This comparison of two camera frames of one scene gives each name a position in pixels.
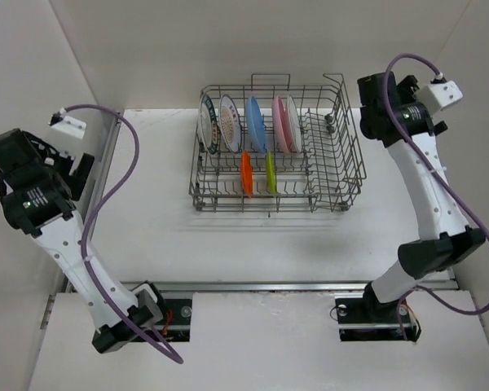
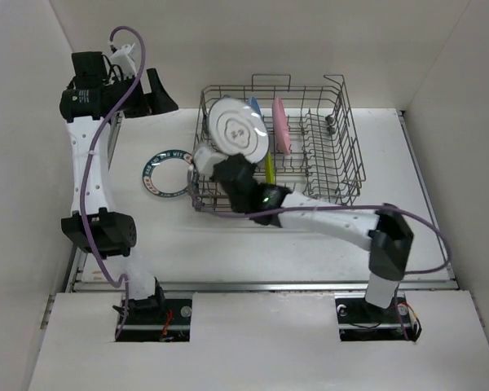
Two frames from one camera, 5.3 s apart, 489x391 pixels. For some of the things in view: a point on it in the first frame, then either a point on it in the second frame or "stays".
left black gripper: [44, 148] → [157, 101]
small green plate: [270, 172] stays
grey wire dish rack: [269, 148] stays
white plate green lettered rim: [209, 130] → [169, 173]
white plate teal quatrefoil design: [294, 125] → [235, 128]
